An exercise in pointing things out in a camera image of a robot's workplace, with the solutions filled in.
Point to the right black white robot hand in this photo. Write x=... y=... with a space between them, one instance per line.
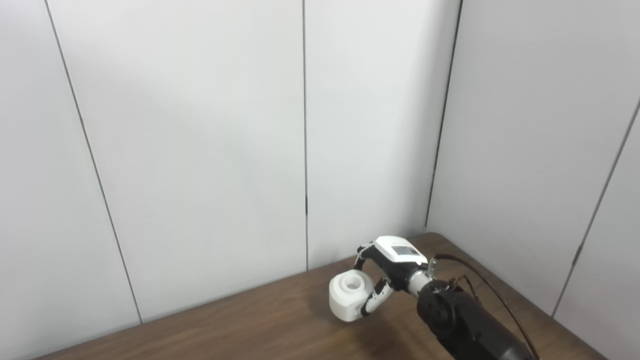
x=400 y=250

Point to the round white plastic piece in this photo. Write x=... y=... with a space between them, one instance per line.
x=345 y=305

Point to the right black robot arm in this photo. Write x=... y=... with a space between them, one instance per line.
x=460 y=320

